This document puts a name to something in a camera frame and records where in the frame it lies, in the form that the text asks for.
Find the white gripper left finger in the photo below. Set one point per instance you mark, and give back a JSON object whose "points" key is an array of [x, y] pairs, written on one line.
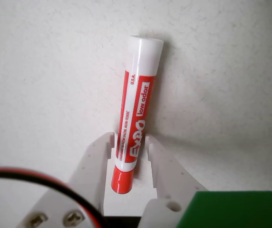
{"points": [[88, 171]]}

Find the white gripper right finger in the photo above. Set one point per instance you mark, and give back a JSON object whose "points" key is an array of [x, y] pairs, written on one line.
{"points": [[169, 175]]}

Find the red Expo marker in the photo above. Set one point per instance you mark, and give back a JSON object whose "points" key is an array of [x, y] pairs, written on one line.
{"points": [[138, 99]]}

